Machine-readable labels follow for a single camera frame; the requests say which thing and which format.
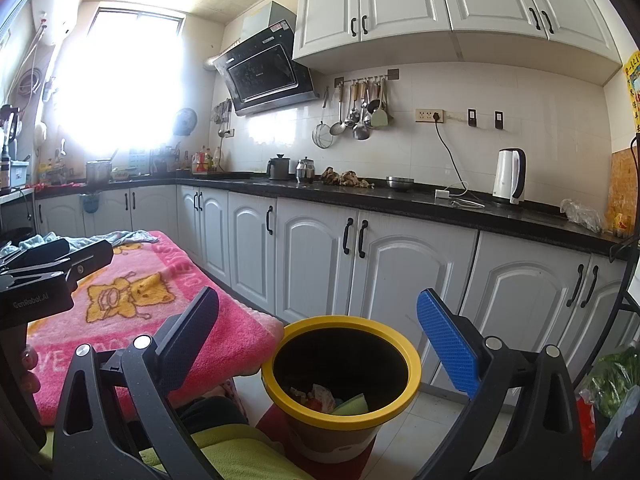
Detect steel cooking pot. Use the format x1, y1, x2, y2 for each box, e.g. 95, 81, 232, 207
86, 159, 114, 185

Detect red plastic bag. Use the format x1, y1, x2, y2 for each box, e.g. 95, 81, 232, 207
575, 395, 599, 462

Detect pile of brown ginger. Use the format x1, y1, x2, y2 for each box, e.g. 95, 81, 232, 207
321, 166, 376, 190

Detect clear plastic bag with paper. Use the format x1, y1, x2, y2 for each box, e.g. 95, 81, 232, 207
300, 384, 337, 411

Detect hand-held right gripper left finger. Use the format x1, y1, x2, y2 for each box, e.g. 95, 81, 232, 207
51, 286, 221, 480

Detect white electric kettle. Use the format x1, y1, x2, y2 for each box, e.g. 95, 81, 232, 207
492, 148, 527, 206

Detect black lidded pot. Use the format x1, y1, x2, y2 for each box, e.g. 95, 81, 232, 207
267, 154, 292, 181

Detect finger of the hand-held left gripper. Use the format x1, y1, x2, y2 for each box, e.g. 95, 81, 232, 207
0, 238, 71, 275
63, 240, 114, 292

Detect light blue cloth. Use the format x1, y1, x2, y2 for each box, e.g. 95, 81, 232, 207
0, 230, 157, 262

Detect white water heater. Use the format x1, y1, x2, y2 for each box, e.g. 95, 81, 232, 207
30, 0, 86, 44

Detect crumpled clear plastic bag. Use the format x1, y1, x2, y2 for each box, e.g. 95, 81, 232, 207
560, 198, 604, 234

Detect wire mesh strainer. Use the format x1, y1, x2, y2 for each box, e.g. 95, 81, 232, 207
312, 87, 335, 150

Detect black metal rack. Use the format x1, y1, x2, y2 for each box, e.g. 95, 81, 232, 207
570, 132, 640, 392

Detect yellow wall poster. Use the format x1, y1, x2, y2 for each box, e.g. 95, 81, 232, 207
622, 51, 640, 134

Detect pink cartoon printed blanket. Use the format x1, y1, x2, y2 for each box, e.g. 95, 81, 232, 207
25, 230, 286, 426

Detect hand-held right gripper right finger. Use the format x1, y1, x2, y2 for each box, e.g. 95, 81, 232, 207
416, 288, 583, 480

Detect group of condiment bottles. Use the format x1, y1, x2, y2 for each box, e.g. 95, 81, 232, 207
182, 145, 226, 174

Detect bright window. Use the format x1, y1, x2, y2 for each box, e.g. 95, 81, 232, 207
60, 7, 184, 162

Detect yellow-rimmed brown bin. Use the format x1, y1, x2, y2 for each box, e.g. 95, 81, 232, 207
261, 315, 422, 463

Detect bag of green vegetables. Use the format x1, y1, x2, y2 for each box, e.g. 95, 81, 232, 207
582, 347, 640, 419

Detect black range hood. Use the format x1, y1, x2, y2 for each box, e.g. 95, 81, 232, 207
202, 1, 321, 117

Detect black power cable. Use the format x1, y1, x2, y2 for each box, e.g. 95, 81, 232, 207
432, 110, 471, 196

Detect white upper kitchen cabinets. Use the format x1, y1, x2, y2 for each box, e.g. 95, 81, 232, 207
291, 0, 623, 86

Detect large steel ladle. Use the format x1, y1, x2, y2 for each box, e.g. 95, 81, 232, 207
352, 82, 372, 141

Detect orange patterned wall board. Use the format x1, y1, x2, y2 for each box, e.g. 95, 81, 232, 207
607, 152, 639, 234

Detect light green bubble sheet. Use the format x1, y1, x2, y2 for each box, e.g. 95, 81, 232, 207
331, 394, 370, 417

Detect round dark wall fan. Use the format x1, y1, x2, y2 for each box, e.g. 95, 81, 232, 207
173, 108, 199, 137

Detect pale green spatula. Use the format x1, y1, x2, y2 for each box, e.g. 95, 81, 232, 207
370, 77, 390, 130

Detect person's left hand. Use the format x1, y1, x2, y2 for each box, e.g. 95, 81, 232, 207
19, 349, 42, 396

